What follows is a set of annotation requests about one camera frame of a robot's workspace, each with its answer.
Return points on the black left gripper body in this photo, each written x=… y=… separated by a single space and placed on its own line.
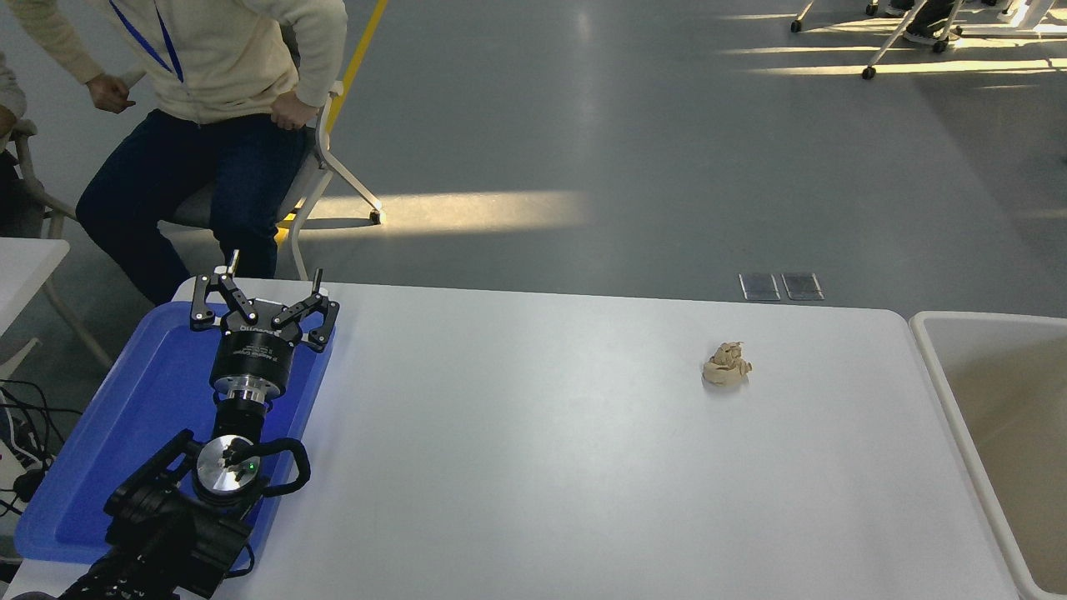
x=250 y=354

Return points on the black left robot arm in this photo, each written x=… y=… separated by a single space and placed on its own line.
x=167 y=533

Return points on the clear floor plate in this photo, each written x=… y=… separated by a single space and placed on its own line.
x=802 y=286
x=759 y=287

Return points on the person's left hand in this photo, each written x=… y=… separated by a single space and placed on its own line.
x=296 y=110

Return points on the person's right hand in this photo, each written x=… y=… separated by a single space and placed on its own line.
x=110 y=92

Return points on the blue plastic tray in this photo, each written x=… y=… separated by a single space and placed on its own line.
x=125 y=417

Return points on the small white table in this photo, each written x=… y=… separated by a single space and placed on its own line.
x=25 y=258

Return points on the white power strip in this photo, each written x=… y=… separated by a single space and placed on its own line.
x=15 y=475

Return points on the person at picture edge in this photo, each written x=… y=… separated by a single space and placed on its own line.
x=7 y=83

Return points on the crumpled tan paper ball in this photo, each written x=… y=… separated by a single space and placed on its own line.
x=725 y=367

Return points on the white wheeled chair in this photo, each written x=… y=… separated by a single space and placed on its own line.
x=896 y=38

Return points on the distant seated person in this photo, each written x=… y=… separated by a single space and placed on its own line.
x=921 y=33

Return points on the large pale bin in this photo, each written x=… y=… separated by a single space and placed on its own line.
x=1000 y=417

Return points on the white frame chair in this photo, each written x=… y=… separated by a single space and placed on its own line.
x=321 y=167

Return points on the pale frame chair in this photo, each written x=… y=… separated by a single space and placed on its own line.
x=25 y=127

